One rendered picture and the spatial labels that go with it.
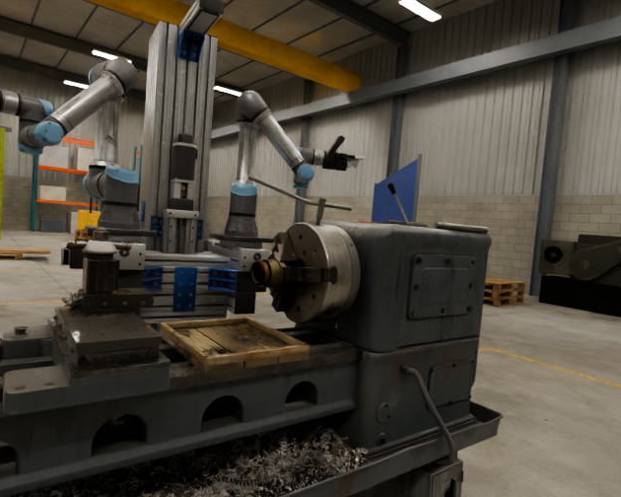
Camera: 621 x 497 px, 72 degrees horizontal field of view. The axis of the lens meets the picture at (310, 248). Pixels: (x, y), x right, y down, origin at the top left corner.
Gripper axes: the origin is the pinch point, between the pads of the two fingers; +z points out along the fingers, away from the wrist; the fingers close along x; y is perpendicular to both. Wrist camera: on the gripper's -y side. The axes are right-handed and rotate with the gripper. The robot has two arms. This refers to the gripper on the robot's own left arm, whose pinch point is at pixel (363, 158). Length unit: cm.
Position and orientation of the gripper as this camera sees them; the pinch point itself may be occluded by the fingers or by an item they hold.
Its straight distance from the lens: 214.8
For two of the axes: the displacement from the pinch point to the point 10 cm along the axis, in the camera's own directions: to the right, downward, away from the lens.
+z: 9.8, 0.7, 1.6
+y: -1.0, 9.8, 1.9
